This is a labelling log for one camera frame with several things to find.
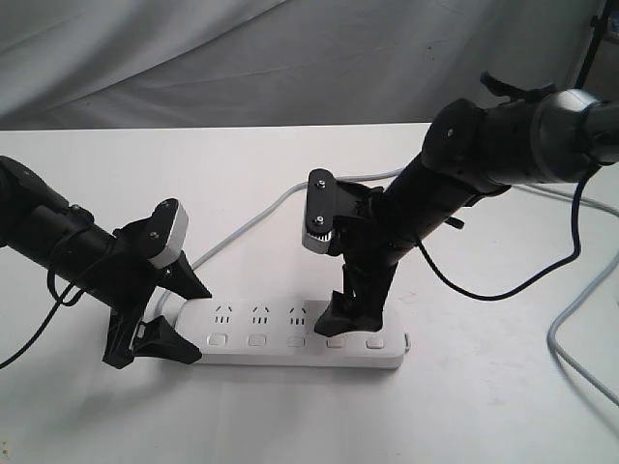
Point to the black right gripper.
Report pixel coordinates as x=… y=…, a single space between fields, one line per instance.
x=366 y=235

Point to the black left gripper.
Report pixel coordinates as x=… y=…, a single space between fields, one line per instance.
x=130 y=280

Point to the white five-outlet power strip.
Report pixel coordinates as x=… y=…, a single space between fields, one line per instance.
x=280 y=333

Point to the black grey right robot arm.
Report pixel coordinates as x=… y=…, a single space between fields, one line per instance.
x=537 y=136

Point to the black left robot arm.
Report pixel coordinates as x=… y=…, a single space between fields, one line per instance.
x=41 y=225

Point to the grey backdrop cloth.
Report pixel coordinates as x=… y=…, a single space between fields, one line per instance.
x=181 y=64

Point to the black tripod stand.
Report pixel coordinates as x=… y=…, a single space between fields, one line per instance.
x=597 y=26

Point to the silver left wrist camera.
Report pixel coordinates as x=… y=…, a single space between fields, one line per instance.
x=166 y=232

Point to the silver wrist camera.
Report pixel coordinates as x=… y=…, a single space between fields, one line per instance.
x=320 y=211
x=166 y=232

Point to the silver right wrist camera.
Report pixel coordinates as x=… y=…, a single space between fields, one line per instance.
x=320 y=211

